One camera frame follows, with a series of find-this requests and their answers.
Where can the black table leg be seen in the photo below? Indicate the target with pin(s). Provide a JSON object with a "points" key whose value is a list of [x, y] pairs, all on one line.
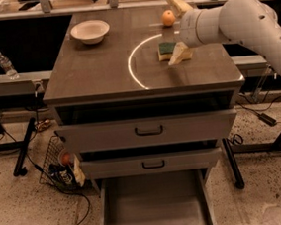
{"points": [[239, 183], [20, 169]]}

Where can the grey drawer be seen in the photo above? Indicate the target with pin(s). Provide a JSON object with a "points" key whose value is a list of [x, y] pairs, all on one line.
{"points": [[137, 133], [137, 165], [170, 198]]}

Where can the black wire basket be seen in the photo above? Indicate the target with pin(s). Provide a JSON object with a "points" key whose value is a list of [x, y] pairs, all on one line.
{"points": [[59, 167]]}

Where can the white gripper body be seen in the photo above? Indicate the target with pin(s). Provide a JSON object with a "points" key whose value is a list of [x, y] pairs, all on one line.
{"points": [[188, 29]]}

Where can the grey bottom drawer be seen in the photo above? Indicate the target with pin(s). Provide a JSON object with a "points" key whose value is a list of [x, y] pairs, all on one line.
{"points": [[170, 198]]}

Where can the black power adapter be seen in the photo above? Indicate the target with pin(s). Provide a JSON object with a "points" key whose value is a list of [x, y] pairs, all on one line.
{"points": [[267, 119]]}

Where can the grey top drawer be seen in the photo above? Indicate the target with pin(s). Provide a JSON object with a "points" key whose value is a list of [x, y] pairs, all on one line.
{"points": [[137, 133]]}

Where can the clear plastic water bottle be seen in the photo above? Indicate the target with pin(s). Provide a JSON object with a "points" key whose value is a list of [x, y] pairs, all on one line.
{"points": [[8, 68]]}

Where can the green yellow sponge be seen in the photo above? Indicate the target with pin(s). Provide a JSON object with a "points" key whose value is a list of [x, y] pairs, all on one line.
{"points": [[165, 50]]}

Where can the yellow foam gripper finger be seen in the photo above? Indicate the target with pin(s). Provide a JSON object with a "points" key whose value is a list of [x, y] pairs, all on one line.
{"points": [[179, 7], [180, 52]]}

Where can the white ceramic bowl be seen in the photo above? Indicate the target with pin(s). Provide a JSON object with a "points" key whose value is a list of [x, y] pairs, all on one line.
{"points": [[90, 32]]}

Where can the grey drawer cabinet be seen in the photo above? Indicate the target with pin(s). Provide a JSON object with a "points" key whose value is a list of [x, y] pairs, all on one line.
{"points": [[122, 78]]}

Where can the black table leg left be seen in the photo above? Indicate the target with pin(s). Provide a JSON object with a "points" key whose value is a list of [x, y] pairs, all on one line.
{"points": [[20, 169]]}

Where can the orange fruit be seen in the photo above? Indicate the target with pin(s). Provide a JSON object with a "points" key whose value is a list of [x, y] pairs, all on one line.
{"points": [[168, 18]]}

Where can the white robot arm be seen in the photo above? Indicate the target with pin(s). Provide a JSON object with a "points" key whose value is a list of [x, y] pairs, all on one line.
{"points": [[248, 23]]}

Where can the grey middle drawer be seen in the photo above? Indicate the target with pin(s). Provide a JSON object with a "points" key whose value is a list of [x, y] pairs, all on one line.
{"points": [[137, 165]]}

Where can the black table leg right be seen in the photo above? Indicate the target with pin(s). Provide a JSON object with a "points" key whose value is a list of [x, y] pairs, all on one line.
{"points": [[239, 183]]}

